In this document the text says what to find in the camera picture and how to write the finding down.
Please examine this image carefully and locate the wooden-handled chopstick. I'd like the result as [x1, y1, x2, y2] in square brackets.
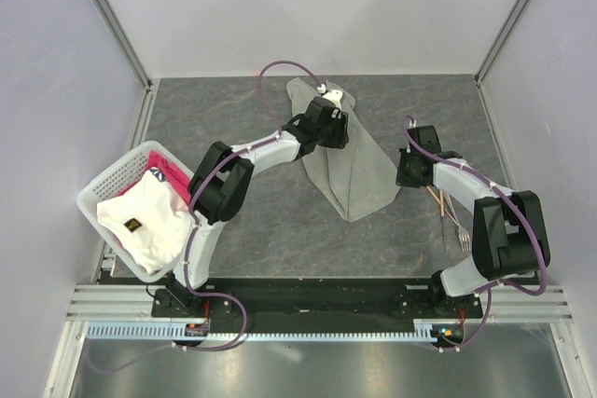
[425, 185, 444, 214]
[438, 189, 448, 253]

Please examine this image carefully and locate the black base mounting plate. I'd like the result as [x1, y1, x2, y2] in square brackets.
[151, 278, 482, 330]

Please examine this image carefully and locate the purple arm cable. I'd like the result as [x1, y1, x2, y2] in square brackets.
[83, 60, 327, 374]
[402, 116, 549, 355]

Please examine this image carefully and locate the grey slotted cable duct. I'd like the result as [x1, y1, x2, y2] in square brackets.
[87, 322, 463, 343]

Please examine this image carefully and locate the pink cloth in basket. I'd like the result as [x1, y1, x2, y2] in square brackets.
[119, 151, 190, 212]

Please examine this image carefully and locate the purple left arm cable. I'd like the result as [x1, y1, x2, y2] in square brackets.
[83, 60, 327, 374]

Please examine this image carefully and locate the white folded garment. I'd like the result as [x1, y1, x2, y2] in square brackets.
[97, 167, 194, 274]

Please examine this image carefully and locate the aluminium frame rail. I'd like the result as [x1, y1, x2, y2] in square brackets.
[67, 284, 573, 323]

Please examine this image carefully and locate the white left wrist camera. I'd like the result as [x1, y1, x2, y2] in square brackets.
[316, 84, 344, 108]

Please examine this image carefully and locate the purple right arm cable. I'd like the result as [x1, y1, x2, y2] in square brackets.
[402, 116, 549, 355]

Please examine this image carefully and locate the grey-green cloth napkin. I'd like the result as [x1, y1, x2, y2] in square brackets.
[302, 81, 400, 222]

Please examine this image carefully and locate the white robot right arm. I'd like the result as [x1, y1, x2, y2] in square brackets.
[396, 116, 550, 318]

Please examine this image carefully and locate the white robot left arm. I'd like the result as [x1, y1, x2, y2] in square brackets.
[167, 89, 349, 317]

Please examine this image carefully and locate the white plastic laundry basket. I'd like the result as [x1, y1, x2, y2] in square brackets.
[76, 141, 193, 283]

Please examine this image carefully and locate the silver metal fork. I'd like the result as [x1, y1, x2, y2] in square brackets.
[441, 190, 472, 253]

